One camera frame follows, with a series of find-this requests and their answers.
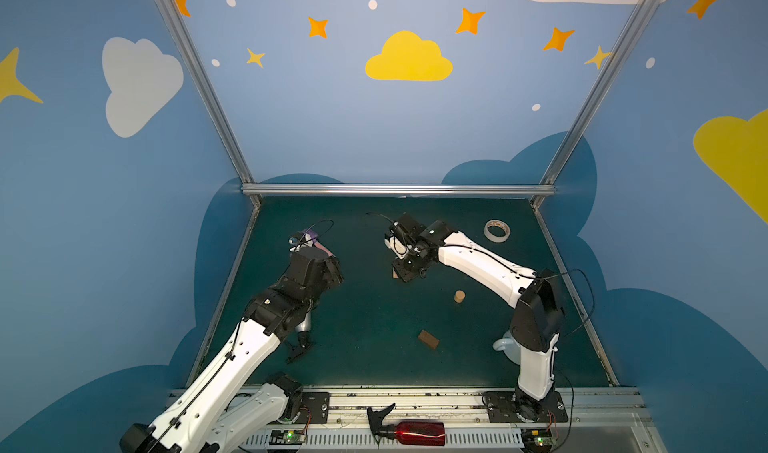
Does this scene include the brown wood block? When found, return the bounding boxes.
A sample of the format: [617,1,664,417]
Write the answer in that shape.
[418,330,440,350]

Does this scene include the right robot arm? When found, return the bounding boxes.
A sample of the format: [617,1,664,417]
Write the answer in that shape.
[384,214,567,422]

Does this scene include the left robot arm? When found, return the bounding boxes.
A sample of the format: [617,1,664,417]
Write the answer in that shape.
[119,244,343,452]

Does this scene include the purple pink toy spatula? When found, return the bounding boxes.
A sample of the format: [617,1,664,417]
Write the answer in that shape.
[297,229,333,256]

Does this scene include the silver metal can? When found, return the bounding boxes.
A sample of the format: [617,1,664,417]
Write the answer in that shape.
[295,312,312,333]

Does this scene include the black spray nozzle on table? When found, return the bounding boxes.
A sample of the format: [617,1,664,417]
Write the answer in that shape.
[286,331,314,364]

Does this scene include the white tape roll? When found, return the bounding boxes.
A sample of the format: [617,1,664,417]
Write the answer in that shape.
[483,219,511,243]

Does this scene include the light blue mug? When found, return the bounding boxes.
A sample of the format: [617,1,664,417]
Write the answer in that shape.
[492,331,521,365]

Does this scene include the red spray bottle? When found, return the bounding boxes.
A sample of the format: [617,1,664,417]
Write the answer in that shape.
[366,403,447,447]

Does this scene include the left controller board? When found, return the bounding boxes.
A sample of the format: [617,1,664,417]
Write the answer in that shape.
[268,430,307,446]

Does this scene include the controller board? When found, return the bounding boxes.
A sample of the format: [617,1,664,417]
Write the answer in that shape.
[268,430,307,446]
[520,429,556,453]

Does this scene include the right controller board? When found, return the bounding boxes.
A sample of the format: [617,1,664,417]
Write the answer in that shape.
[520,429,556,453]

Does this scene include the aluminium frame rail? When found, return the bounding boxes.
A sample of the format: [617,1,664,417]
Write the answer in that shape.
[241,183,556,197]

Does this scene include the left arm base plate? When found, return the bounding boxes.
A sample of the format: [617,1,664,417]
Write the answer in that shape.
[280,392,330,425]

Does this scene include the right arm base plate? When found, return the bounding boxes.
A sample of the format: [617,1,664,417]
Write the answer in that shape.
[482,389,569,423]

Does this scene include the aluminium corner post left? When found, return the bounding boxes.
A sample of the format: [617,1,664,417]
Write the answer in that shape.
[153,0,253,187]

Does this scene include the aluminium corner post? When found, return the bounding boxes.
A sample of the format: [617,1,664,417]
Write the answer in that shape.
[531,0,662,211]
[153,0,253,187]

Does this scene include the aluminium corner post right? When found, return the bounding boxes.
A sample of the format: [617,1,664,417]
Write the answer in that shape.
[531,0,662,211]

